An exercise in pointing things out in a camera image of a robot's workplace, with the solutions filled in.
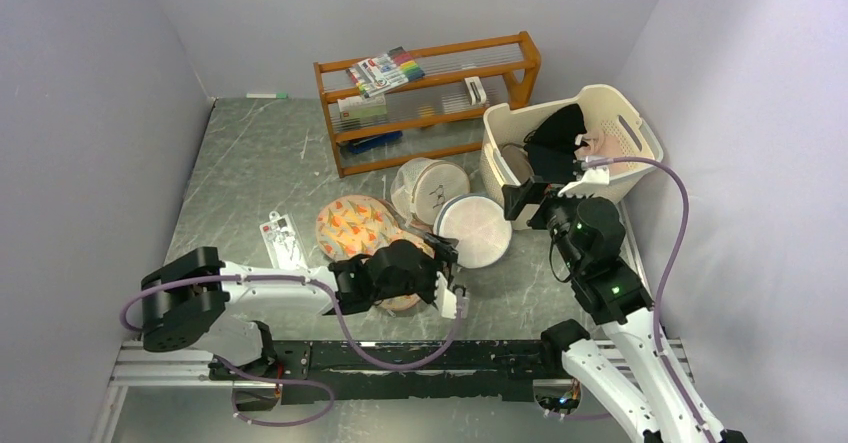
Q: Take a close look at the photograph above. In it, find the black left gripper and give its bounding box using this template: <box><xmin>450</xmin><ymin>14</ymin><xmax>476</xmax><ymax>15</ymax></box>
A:
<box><xmin>375</xmin><ymin>230</ymin><xmax>458</xmax><ymax>302</ymax></box>

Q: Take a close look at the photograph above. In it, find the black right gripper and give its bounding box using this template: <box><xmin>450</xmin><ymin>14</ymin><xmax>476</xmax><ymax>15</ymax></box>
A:
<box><xmin>503</xmin><ymin>174</ymin><xmax>594</xmax><ymax>274</ymax></box>

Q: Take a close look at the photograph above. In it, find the white mesh laundry bag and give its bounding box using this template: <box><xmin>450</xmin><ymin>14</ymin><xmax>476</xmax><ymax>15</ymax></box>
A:
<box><xmin>433</xmin><ymin>194</ymin><xmax>513</xmax><ymax>269</ymax></box>

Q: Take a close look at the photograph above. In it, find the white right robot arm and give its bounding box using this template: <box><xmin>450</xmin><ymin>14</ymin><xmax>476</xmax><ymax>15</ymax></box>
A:
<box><xmin>502</xmin><ymin>177</ymin><xmax>746</xmax><ymax>442</ymax></box>

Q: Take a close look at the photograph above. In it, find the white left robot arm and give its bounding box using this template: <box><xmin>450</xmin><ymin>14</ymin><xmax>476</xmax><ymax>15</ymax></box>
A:
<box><xmin>136</xmin><ymin>239</ymin><xmax>468</xmax><ymax>379</ymax></box>

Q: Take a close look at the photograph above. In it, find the brown bra cup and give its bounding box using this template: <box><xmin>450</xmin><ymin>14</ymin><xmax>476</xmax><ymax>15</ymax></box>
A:
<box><xmin>500</xmin><ymin>144</ymin><xmax>534</xmax><ymax>185</ymax></box>

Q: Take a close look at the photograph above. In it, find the floral orange laundry bag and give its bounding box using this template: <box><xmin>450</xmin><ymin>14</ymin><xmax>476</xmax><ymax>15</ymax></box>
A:
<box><xmin>315</xmin><ymin>195</ymin><xmax>434</xmax><ymax>311</ymax></box>

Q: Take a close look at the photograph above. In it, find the beige mesh laundry bag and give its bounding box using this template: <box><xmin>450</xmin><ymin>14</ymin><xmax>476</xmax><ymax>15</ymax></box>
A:
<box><xmin>389</xmin><ymin>158</ymin><xmax>471</xmax><ymax>226</ymax></box>

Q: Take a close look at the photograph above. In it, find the cream plastic laundry basket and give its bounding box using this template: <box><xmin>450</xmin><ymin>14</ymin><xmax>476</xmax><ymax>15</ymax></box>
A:
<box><xmin>480</xmin><ymin>84</ymin><xmax>664</xmax><ymax>204</ymax></box>

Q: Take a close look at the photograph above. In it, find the black garment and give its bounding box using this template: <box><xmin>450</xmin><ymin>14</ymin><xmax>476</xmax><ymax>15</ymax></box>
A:
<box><xmin>523</xmin><ymin>103</ymin><xmax>587</xmax><ymax>184</ymax></box>

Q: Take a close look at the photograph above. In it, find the pink garment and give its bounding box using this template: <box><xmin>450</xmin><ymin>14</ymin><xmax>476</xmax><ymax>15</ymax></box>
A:
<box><xmin>574</xmin><ymin>129</ymin><xmax>641</xmax><ymax>179</ymax></box>

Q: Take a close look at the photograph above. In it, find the clear blister pack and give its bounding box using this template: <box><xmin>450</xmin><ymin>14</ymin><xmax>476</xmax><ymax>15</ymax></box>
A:
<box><xmin>259</xmin><ymin>211</ymin><xmax>308</xmax><ymax>270</ymax></box>

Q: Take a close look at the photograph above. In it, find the blue flat box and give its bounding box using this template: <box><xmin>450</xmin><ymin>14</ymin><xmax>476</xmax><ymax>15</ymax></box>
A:
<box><xmin>343</xmin><ymin>131</ymin><xmax>403</xmax><ymax>154</ymax></box>

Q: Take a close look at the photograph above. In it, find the white clip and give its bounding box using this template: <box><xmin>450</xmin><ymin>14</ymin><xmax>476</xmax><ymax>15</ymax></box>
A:
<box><xmin>464</xmin><ymin>76</ymin><xmax>488</xmax><ymax>107</ymax></box>

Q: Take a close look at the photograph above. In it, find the orange wooden shelf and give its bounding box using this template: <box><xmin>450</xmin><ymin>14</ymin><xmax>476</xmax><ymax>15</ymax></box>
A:
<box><xmin>313</xmin><ymin>31</ymin><xmax>542</xmax><ymax>178</ymax></box>

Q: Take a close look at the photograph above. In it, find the white green box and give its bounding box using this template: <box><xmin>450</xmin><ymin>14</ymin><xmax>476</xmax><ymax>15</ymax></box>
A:
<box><xmin>337</xmin><ymin>95</ymin><xmax>387</xmax><ymax>121</ymax></box>

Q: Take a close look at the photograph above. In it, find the colour marker pack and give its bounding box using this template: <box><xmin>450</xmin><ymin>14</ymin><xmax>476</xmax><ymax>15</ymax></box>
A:
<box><xmin>346</xmin><ymin>47</ymin><xmax>425</xmax><ymax>98</ymax></box>

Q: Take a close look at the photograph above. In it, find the green white marker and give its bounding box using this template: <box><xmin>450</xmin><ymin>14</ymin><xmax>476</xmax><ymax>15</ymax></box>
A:
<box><xmin>245</xmin><ymin>92</ymin><xmax>289</xmax><ymax>100</ymax></box>

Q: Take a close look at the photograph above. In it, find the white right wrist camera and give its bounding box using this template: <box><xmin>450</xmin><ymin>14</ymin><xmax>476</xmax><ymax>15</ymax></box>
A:
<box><xmin>557</xmin><ymin>165</ymin><xmax>610</xmax><ymax>197</ymax></box>

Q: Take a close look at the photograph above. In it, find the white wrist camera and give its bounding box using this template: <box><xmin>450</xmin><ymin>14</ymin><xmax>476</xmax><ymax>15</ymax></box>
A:
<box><xmin>434</xmin><ymin>272</ymin><xmax>469</xmax><ymax>319</ymax></box>
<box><xmin>557</xmin><ymin>165</ymin><xmax>610</xmax><ymax>197</ymax></box>

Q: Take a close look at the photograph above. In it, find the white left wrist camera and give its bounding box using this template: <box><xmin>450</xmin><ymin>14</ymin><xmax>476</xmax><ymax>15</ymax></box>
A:
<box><xmin>434</xmin><ymin>272</ymin><xmax>469</xmax><ymax>319</ymax></box>

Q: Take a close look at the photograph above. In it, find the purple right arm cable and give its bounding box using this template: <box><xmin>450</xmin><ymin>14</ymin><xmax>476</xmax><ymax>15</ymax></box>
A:
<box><xmin>543</xmin><ymin>156</ymin><xmax>718</xmax><ymax>443</ymax></box>

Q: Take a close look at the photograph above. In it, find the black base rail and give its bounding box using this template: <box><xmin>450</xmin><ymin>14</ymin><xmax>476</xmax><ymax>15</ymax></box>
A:
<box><xmin>208</xmin><ymin>339</ymin><xmax>570</xmax><ymax>405</ymax></box>

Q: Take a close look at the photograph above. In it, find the aluminium frame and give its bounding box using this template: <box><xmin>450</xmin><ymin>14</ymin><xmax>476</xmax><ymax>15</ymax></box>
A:
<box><xmin>89</xmin><ymin>339</ymin><xmax>694</xmax><ymax>443</ymax></box>

